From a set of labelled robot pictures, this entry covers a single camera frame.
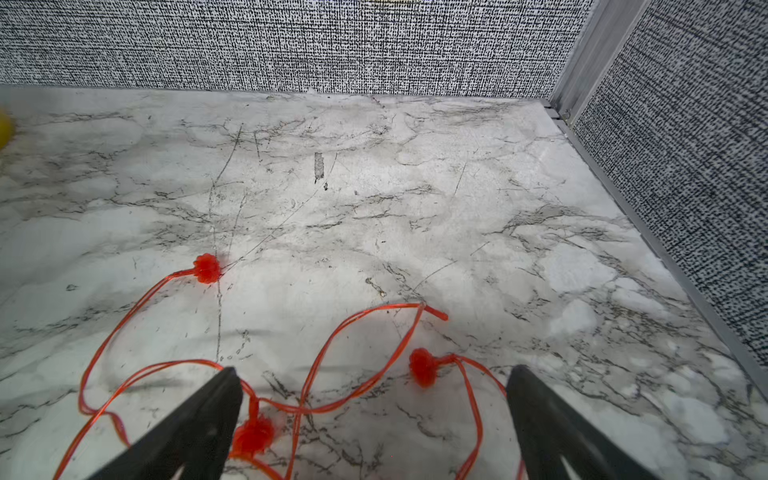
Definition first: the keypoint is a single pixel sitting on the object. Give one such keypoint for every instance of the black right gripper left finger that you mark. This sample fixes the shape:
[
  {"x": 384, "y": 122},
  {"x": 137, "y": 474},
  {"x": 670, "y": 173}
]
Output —
[{"x": 192, "y": 442}]

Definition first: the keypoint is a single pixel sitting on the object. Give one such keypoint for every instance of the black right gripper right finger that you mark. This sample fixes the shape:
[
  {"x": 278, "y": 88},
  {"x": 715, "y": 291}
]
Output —
[{"x": 555, "y": 439}]

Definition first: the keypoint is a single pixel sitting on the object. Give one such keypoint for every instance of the yellow bamboo steamer basket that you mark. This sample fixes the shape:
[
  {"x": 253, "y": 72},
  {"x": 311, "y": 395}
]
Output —
[{"x": 7, "y": 129}]

